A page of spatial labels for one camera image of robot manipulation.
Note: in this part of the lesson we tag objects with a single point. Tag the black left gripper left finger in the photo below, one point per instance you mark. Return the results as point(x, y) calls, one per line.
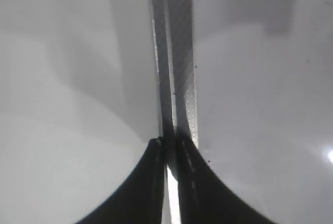
point(139, 199)

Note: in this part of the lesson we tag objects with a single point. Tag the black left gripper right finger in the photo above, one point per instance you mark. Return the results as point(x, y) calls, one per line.
point(203, 197)

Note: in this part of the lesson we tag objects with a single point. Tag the white board with grey frame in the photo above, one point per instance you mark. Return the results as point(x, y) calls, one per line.
point(250, 83)

